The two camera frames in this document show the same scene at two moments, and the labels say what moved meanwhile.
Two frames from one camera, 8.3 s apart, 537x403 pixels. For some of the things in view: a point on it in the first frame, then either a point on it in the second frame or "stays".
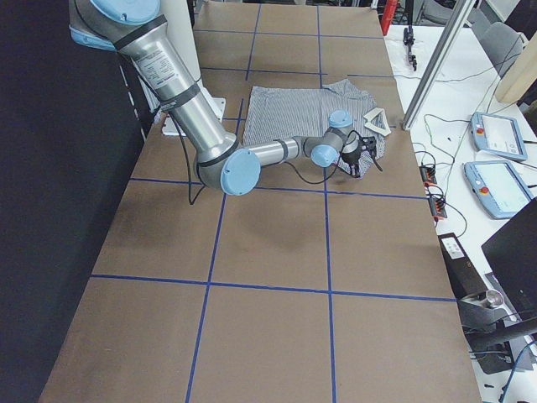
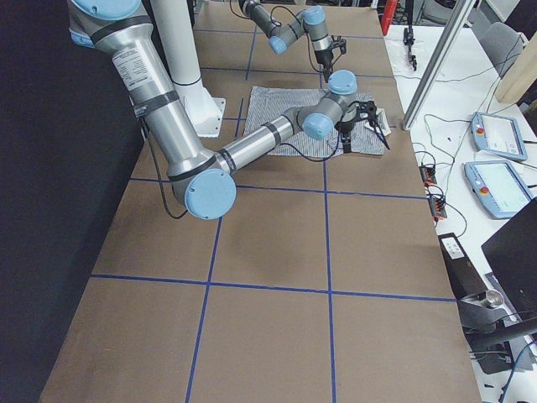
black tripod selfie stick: [408, 37] stays
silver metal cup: [494, 298] stays
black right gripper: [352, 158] to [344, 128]
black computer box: [465, 277] stays
